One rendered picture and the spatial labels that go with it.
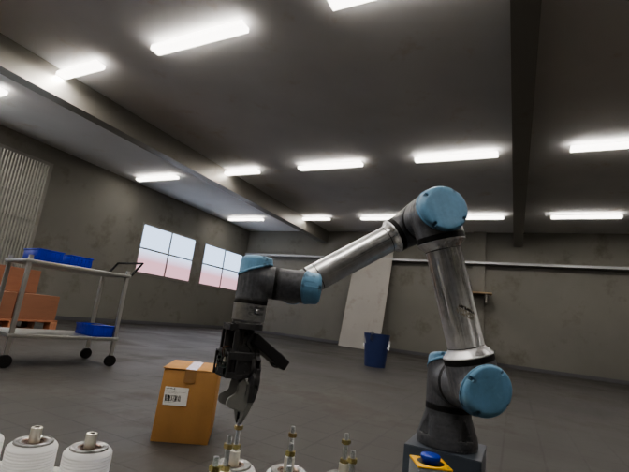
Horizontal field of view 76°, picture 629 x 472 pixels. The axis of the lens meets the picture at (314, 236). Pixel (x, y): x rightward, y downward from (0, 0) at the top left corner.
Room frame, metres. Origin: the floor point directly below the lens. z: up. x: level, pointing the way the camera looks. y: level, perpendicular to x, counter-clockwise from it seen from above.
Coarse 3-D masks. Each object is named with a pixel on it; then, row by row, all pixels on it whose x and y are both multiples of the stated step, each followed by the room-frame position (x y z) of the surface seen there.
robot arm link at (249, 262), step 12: (252, 264) 0.91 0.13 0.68; (264, 264) 0.91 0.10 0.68; (240, 276) 0.92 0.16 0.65; (252, 276) 0.91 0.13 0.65; (264, 276) 0.91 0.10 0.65; (240, 288) 0.92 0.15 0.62; (252, 288) 0.91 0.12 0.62; (264, 288) 0.91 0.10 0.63; (240, 300) 0.91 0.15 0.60; (252, 300) 0.91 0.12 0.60; (264, 300) 0.92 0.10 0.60
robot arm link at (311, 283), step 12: (276, 276) 0.91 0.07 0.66; (288, 276) 0.92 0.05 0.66; (300, 276) 0.92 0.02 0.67; (312, 276) 0.93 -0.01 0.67; (276, 288) 0.92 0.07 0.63; (288, 288) 0.92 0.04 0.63; (300, 288) 0.92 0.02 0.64; (312, 288) 0.92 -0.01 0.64; (288, 300) 0.94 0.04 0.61; (300, 300) 0.93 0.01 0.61; (312, 300) 0.93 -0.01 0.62
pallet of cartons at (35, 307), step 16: (0, 272) 5.43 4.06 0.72; (16, 272) 5.63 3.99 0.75; (32, 272) 5.84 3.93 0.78; (16, 288) 5.69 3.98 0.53; (32, 288) 5.91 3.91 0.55; (0, 304) 5.09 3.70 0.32; (32, 304) 5.50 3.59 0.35; (48, 304) 5.73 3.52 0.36; (0, 320) 5.11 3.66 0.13; (32, 320) 5.53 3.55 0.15; (48, 320) 5.76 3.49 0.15
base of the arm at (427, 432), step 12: (432, 408) 1.10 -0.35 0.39; (444, 408) 1.08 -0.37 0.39; (456, 408) 1.07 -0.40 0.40; (420, 420) 1.15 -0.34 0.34; (432, 420) 1.09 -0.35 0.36; (444, 420) 1.07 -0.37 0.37; (456, 420) 1.07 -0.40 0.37; (468, 420) 1.08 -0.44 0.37; (420, 432) 1.11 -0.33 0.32; (432, 432) 1.08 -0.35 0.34; (444, 432) 1.07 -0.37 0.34; (456, 432) 1.06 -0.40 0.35; (468, 432) 1.07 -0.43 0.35; (432, 444) 1.07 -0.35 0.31; (444, 444) 1.06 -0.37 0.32; (456, 444) 1.05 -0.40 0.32; (468, 444) 1.06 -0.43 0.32
